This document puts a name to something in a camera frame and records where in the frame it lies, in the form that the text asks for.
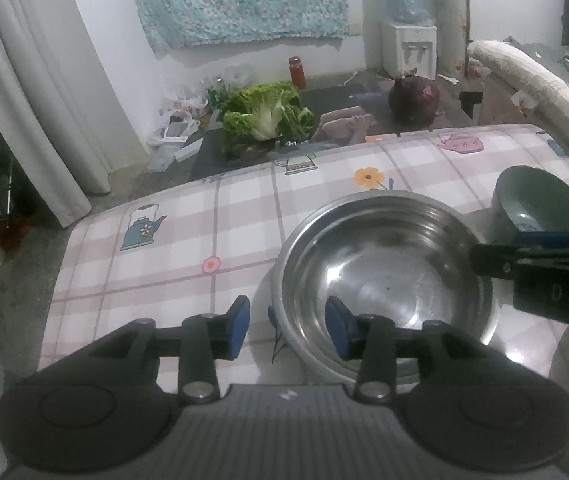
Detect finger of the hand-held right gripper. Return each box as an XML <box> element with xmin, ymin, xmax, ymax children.
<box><xmin>469</xmin><ymin>242</ymin><xmax>569</xmax><ymax>281</ymax></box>
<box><xmin>511</xmin><ymin>230</ymin><xmax>569</xmax><ymax>252</ymax></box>

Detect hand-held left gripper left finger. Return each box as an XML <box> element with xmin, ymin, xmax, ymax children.
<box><xmin>59</xmin><ymin>295</ymin><xmax>252</xmax><ymax>405</ymax></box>

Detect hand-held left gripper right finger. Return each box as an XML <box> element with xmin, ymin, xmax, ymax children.
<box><xmin>325</xmin><ymin>295</ymin><xmax>518</xmax><ymax>404</ymax></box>

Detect green ceramic bowl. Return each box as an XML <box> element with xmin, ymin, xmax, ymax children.
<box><xmin>487</xmin><ymin>165</ymin><xmax>569</xmax><ymax>244</ymax></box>

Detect large steel bowl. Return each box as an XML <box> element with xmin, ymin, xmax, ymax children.
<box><xmin>270</xmin><ymin>193</ymin><xmax>496</xmax><ymax>380</ymax></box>

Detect pale pink bundle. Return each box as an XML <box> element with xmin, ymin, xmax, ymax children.
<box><xmin>315</xmin><ymin>106</ymin><xmax>379</xmax><ymax>143</ymax></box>

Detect green leafy lettuce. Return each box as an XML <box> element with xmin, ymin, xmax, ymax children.
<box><xmin>222</xmin><ymin>81</ymin><xmax>316</xmax><ymax>142</ymax></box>

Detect white plastic bags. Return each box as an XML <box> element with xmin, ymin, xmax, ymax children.
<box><xmin>147</xmin><ymin>77</ymin><xmax>211</xmax><ymax>147</ymax></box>

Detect white water dispenser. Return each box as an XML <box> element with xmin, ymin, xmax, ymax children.
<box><xmin>381</xmin><ymin>19</ymin><xmax>438</xmax><ymax>80</ymax></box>

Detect green glass bottles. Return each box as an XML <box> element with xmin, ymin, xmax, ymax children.
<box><xmin>207</xmin><ymin>77</ymin><xmax>231</xmax><ymax>112</ymax></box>

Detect rolled floral mat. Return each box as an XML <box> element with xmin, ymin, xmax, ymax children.
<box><xmin>433</xmin><ymin>0</ymin><xmax>470</xmax><ymax>78</ymax></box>

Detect red lidded bottle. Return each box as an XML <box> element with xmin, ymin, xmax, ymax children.
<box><xmin>289</xmin><ymin>56</ymin><xmax>306</xmax><ymax>89</ymax></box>

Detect white curtain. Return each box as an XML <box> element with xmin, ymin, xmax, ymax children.
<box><xmin>0</xmin><ymin>0</ymin><xmax>138</xmax><ymax>228</ymax></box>

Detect blue floral wall cloth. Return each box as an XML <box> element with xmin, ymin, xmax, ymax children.
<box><xmin>129</xmin><ymin>0</ymin><xmax>349</xmax><ymax>53</ymax></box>

